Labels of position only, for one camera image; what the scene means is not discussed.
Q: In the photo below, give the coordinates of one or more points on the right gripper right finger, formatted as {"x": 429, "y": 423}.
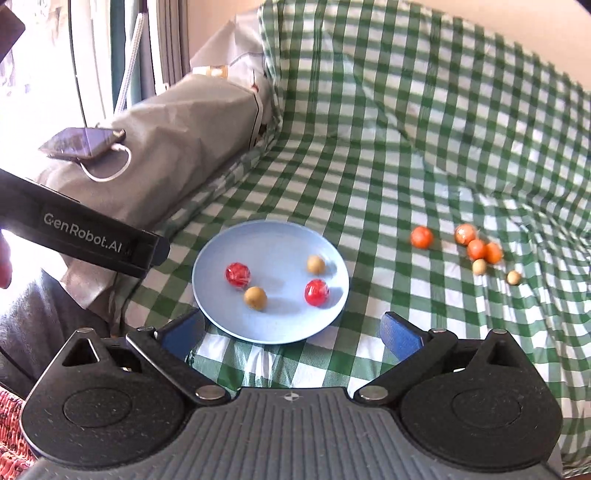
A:
{"x": 421, "y": 356}

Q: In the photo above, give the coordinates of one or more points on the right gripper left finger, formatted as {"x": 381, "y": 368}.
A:
{"x": 166, "y": 349}

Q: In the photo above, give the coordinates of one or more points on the tan longan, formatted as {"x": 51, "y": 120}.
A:
{"x": 255, "y": 298}
{"x": 316, "y": 265}
{"x": 513, "y": 278}
{"x": 479, "y": 267}

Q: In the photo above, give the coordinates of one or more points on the lone orange tangerine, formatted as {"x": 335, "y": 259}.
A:
{"x": 422, "y": 237}

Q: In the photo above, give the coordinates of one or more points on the person left hand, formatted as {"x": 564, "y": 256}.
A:
{"x": 6, "y": 270}

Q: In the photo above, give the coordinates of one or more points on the red wrapped fruit left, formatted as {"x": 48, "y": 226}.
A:
{"x": 238, "y": 275}

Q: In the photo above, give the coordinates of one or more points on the red wrapped fruit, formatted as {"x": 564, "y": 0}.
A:
{"x": 238, "y": 275}
{"x": 316, "y": 292}

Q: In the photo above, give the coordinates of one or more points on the tan longan front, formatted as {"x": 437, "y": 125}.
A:
{"x": 255, "y": 298}

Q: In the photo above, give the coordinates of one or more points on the red wrapped fruit right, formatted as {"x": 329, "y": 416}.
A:
{"x": 316, "y": 292}

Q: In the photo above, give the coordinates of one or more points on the tan longan back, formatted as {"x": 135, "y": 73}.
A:
{"x": 316, "y": 265}

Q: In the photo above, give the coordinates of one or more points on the light blue plate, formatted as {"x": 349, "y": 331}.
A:
{"x": 276, "y": 253}

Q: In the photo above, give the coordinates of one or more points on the grey covered armrest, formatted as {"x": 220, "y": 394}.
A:
{"x": 178, "y": 139}

